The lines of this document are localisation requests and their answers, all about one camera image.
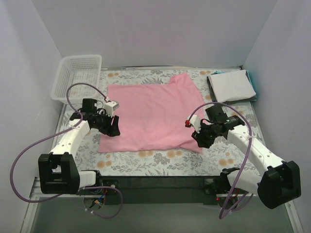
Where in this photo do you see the pink t shirt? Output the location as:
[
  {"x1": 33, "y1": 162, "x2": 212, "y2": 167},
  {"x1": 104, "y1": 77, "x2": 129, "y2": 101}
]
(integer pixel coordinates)
[{"x1": 98, "y1": 73, "x2": 204, "y2": 153}]

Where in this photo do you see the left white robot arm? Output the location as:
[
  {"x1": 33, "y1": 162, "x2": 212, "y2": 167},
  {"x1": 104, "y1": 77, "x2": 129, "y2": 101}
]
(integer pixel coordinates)
[{"x1": 38, "y1": 99, "x2": 120, "y2": 194}]

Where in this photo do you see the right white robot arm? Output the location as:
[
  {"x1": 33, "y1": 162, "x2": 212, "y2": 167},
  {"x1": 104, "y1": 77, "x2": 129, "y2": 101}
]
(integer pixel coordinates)
[{"x1": 185, "y1": 102, "x2": 301, "y2": 209}]

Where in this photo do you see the floral table mat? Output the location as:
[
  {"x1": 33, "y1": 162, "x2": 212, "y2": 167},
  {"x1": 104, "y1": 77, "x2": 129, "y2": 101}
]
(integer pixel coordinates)
[{"x1": 48, "y1": 68, "x2": 274, "y2": 177}]

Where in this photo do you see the white folded t shirt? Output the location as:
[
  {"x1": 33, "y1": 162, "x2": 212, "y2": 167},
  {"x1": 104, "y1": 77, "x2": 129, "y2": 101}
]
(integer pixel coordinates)
[{"x1": 208, "y1": 70, "x2": 256, "y2": 102}]

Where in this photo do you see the white plastic basket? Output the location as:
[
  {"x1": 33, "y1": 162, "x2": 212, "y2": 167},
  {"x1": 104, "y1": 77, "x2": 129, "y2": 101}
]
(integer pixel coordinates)
[{"x1": 51, "y1": 54, "x2": 102, "y2": 104}]

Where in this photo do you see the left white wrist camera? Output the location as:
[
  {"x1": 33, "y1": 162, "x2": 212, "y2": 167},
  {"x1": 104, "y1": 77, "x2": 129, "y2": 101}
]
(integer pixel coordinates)
[{"x1": 104, "y1": 101, "x2": 120, "y2": 117}]

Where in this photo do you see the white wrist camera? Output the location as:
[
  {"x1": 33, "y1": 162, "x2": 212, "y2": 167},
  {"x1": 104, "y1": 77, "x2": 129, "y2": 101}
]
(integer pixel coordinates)
[
  {"x1": 104, "y1": 101, "x2": 120, "y2": 117},
  {"x1": 185, "y1": 115, "x2": 201, "y2": 133}
]

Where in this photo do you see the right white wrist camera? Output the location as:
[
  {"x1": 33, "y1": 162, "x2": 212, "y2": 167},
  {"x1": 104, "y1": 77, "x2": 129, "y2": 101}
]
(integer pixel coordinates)
[{"x1": 185, "y1": 115, "x2": 201, "y2": 133}]

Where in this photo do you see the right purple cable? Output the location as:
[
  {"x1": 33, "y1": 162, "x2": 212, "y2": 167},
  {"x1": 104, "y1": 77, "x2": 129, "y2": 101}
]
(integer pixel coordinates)
[{"x1": 186, "y1": 102, "x2": 254, "y2": 219}]

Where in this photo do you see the purple cable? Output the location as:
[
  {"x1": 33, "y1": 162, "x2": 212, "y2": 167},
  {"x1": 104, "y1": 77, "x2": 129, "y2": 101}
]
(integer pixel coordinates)
[
  {"x1": 186, "y1": 102, "x2": 254, "y2": 219},
  {"x1": 11, "y1": 83, "x2": 124, "y2": 219}
]

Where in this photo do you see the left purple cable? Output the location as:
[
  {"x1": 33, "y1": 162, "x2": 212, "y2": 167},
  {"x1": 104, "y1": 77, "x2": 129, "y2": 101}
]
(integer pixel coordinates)
[{"x1": 11, "y1": 83, "x2": 124, "y2": 219}]

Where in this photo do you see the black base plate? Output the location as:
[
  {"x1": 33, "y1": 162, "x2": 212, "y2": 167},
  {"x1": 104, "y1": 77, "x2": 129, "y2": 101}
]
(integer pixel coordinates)
[{"x1": 101, "y1": 176, "x2": 230, "y2": 205}]

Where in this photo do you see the aluminium frame rail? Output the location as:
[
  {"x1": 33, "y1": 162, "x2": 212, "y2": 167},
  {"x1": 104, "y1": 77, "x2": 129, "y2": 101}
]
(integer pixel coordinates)
[{"x1": 21, "y1": 180, "x2": 303, "y2": 233}]

